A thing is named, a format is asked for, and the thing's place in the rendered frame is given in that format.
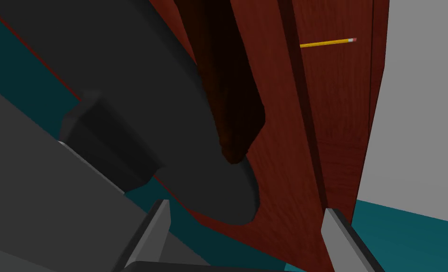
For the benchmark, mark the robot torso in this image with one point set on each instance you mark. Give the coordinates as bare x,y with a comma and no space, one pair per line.
133,75

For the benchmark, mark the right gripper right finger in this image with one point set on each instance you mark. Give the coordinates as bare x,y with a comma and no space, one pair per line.
344,241

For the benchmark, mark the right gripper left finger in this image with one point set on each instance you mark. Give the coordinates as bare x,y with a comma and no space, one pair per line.
152,234

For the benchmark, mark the yellow pencil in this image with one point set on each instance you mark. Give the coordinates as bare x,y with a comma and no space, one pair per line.
327,42

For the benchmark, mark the red-brown wooden table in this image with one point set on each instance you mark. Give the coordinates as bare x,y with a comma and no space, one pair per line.
284,170

